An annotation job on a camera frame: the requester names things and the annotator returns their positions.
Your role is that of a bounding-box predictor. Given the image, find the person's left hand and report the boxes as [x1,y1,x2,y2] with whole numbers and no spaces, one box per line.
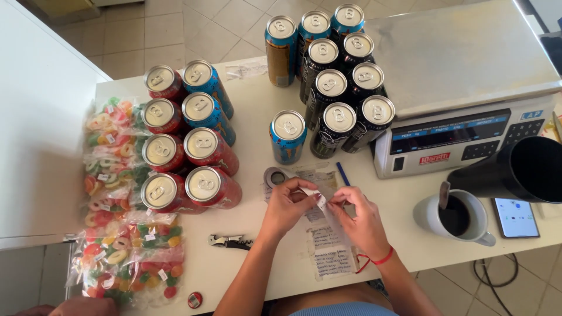
[260,177,323,241]

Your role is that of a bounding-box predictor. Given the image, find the person's right hand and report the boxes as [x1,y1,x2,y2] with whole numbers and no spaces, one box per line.
[327,186,393,262]

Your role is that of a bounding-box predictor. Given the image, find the white sticker label strip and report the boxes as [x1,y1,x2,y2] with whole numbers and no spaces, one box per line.
[303,187,336,222]

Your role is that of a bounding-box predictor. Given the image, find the grey round tape dispenser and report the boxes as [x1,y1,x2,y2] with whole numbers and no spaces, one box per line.
[263,166,294,190]

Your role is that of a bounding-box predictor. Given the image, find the taped handwritten paper notes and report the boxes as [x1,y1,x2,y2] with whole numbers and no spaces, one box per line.
[263,162,358,281]

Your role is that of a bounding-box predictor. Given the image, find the blue pen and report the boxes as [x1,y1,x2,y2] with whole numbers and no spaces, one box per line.
[336,162,351,186]

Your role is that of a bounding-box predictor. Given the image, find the black metal corkscrew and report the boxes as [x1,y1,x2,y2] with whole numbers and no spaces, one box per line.
[208,234,253,251]

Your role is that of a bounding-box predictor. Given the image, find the white coffee mug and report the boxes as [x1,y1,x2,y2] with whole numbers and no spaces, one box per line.
[413,189,497,247]

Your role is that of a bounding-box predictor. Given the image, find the blue drink can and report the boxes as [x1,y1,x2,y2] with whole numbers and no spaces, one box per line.
[181,91,237,147]
[265,15,298,87]
[295,10,332,82]
[330,4,365,42]
[269,110,308,166]
[181,59,234,120]

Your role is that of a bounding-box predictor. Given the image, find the person's light blue top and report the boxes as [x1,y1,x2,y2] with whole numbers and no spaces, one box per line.
[289,301,399,316]

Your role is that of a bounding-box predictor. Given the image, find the metal spoon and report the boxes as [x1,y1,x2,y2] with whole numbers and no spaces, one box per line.
[438,181,451,210]

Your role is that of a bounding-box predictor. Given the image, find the group of red drink cans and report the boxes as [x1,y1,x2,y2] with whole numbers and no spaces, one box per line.
[140,64,243,215]

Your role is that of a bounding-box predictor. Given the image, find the group of black drink cans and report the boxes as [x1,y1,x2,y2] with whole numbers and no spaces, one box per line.
[300,32,396,159]

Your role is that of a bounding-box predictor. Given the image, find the clear plastic wrapper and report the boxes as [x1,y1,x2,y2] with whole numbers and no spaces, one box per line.
[225,57,269,81]

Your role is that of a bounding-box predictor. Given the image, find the black plastic tumbler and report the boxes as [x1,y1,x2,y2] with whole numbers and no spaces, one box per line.
[447,136,562,205]

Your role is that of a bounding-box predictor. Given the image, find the smartphone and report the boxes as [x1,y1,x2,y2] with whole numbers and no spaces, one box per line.
[491,197,541,240]

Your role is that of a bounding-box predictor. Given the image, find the pile of gummy candy bags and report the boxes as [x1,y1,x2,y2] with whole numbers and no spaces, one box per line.
[66,97,185,308]

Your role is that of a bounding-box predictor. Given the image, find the white digital weighing scale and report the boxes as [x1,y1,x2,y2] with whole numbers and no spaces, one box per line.
[364,0,562,179]

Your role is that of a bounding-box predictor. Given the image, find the white cabinet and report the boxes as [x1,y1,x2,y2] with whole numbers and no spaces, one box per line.
[0,0,113,308]

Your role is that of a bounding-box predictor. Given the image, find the red string bracelet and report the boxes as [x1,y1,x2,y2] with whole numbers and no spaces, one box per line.
[356,246,395,274]

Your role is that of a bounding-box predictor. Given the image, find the black floor cable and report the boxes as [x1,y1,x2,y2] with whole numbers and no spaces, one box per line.
[473,252,520,316]

